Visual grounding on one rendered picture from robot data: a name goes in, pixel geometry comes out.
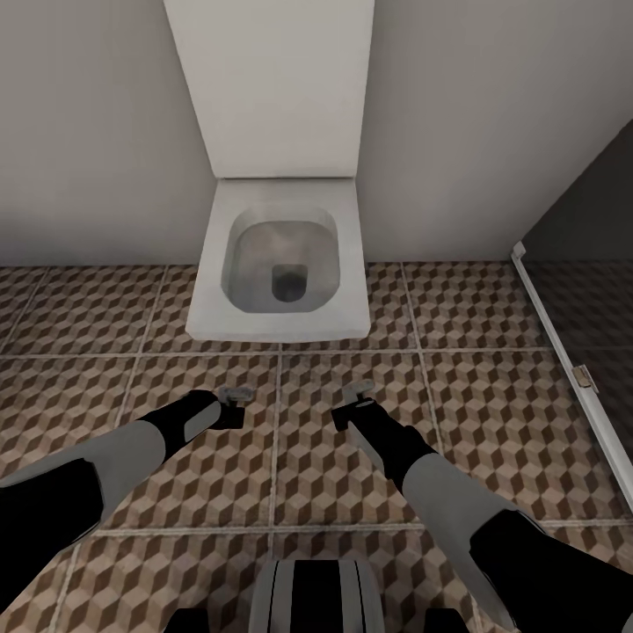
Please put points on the door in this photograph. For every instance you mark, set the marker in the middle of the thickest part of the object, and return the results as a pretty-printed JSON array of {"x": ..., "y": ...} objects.
[{"x": 579, "y": 258}]

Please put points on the toilet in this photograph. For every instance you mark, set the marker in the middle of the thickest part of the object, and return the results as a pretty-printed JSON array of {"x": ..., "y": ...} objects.
[{"x": 278, "y": 87}]

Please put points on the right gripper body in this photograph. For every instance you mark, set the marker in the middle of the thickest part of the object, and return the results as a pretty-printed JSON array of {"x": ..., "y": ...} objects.
[{"x": 341, "y": 414}]

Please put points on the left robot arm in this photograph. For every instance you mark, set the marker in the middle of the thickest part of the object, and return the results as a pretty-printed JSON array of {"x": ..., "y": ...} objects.
[{"x": 50, "y": 506}]

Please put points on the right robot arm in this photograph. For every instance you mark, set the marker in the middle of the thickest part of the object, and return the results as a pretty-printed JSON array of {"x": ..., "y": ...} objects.
[{"x": 519, "y": 575}]

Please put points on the shower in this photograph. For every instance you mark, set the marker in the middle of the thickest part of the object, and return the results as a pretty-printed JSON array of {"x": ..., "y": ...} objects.
[{"x": 603, "y": 430}]

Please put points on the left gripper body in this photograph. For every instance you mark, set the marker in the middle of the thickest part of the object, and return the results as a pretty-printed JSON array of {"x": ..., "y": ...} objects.
[{"x": 233, "y": 418}]

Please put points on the robot trunk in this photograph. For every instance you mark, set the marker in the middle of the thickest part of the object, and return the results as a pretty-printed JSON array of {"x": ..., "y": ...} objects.
[{"x": 316, "y": 596}]

